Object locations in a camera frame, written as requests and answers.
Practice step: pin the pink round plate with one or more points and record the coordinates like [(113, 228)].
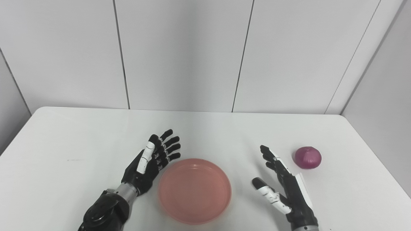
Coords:
[(194, 191)]

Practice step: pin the purple red onion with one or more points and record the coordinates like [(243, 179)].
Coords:
[(308, 157)]

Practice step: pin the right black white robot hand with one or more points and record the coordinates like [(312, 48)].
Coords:
[(285, 192)]

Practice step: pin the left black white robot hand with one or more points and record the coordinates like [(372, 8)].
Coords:
[(151, 163)]

